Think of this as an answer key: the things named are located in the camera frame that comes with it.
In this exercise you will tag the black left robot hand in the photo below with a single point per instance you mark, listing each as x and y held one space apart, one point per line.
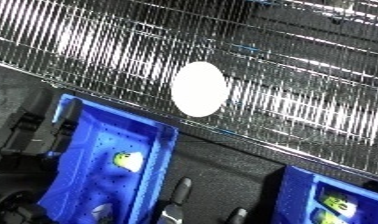
22 140

